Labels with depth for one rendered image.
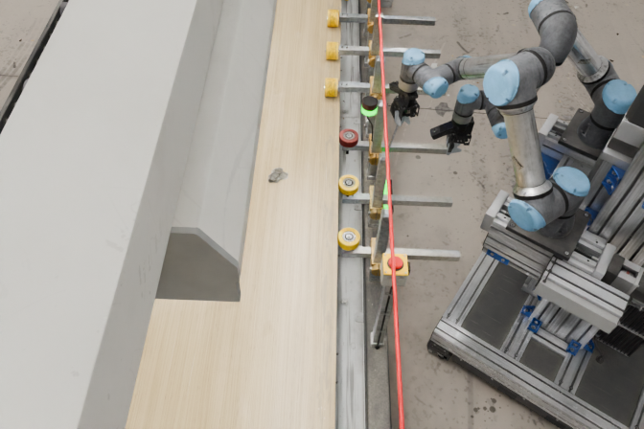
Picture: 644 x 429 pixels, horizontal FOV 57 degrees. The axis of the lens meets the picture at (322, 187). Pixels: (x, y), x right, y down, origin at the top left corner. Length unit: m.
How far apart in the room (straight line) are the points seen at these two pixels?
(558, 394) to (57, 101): 2.60
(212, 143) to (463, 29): 4.33
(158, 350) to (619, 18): 4.29
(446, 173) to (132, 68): 3.31
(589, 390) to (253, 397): 1.55
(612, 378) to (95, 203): 2.77
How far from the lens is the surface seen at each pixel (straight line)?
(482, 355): 2.75
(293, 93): 2.61
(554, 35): 2.06
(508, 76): 1.72
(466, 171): 3.61
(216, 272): 0.37
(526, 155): 1.83
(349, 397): 2.15
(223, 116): 0.40
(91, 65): 0.32
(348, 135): 2.42
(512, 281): 2.98
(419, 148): 2.48
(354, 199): 2.32
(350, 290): 2.32
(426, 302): 3.06
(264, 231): 2.13
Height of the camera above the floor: 2.65
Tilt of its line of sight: 51 degrees down
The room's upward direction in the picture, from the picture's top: 3 degrees clockwise
